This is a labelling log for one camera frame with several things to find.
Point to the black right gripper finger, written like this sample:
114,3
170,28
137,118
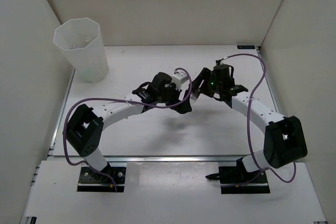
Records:
204,89
204,75

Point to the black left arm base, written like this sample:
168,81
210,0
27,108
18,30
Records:
89,181

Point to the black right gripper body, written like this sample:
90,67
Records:
216,86

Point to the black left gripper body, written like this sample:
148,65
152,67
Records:
170,96

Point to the clear bottle black label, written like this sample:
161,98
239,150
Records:
194,96

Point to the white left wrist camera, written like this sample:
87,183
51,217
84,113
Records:
179,78

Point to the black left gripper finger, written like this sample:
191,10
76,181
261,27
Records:
189,95
183,108

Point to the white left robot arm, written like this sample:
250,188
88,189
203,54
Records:
84,125

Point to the translucent white plastic bin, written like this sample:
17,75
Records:
80,41

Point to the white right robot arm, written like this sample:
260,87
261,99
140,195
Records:
284,140

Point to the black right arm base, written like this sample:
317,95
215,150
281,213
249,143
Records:
236,180

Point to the dark label on table edge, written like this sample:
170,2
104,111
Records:
246,47

